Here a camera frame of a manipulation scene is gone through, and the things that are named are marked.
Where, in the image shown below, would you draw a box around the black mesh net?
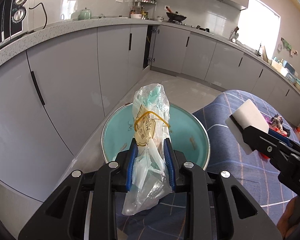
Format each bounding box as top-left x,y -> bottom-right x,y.
282,126 -> 290,137

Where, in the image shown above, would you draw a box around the clear bag with teal print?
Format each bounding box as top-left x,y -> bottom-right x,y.
122,83 -> 172,216

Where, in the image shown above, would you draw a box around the orange blue snack wrapper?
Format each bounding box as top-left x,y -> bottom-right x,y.
268,127 -> 290,137

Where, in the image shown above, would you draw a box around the plaid checkered cloth rag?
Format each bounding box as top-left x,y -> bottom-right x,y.
270,114 -> 283,131

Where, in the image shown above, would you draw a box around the white sponge block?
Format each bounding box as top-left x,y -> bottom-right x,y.
225,99 -> 269,155

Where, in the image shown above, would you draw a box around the teal trash bin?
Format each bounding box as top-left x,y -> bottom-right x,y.
101,102 -> 211,171

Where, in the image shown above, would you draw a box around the grey lower kitchen cabinets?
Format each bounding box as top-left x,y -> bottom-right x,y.
0,17 -> 300,203

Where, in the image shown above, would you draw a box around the person's right hand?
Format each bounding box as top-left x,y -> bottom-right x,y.
276,196 -> 299,239

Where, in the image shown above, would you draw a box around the blue plaid tablecloth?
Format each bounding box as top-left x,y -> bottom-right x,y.
116,90 -> 296,239

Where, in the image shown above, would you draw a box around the blue storage boxes on counter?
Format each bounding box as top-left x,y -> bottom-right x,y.
271,57 -> 300,86

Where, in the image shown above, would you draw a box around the black wok on stove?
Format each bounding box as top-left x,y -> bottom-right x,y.
166,6 -> 186,22

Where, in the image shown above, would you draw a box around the spice rack with bottles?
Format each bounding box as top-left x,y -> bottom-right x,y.
129,0 -> 157,20

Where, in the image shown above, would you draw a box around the black microwave power cable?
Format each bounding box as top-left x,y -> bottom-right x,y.
28,2 -> 48,32

